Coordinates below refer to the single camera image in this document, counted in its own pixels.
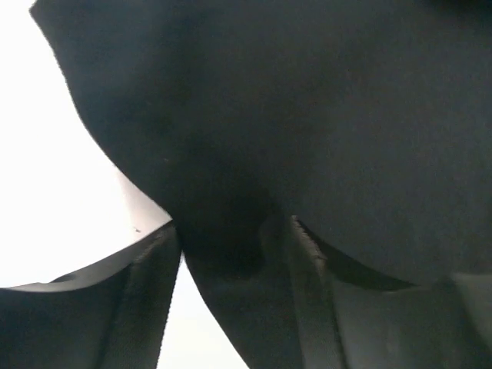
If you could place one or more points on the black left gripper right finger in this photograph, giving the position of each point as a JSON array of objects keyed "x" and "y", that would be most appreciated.
[{"x": 343, "y": 325}]

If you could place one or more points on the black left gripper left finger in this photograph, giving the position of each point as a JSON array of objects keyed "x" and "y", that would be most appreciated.
[{"x": 110, "y": 314}]

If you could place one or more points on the black skirt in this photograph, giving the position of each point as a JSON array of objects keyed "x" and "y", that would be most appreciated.
[{"x": 367, "y": 121}]

